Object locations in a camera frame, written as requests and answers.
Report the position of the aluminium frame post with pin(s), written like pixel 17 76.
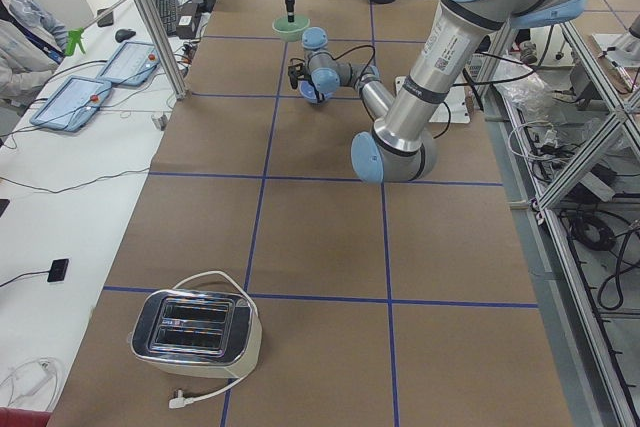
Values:
pixel 152 22

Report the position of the black keyboard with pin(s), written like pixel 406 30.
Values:
pixel 168 13

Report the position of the black computer mouse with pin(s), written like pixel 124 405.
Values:
pixel 122 35

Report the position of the blue teach pendant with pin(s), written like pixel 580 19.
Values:
pixel 131 64
pixel 73 104

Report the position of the upper blue teach pendant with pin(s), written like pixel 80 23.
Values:
pixel 131 64

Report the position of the lower blue teach pendant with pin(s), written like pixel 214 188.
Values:
pixel 73 104

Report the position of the person in white shirt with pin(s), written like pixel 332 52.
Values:
pixel 33 45

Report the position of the green bowl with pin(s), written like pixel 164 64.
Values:
pixel 290 31

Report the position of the blue bowl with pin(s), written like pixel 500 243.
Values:
pixel 311 94

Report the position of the clear plastic bag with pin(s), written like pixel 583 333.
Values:
pixel 531 94

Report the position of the green clamp tool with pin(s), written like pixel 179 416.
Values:
pixel 74 42

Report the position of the small black square device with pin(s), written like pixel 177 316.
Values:
pixel 58 270

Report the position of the white chrome toaster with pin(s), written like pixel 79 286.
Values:
pixel 198 333

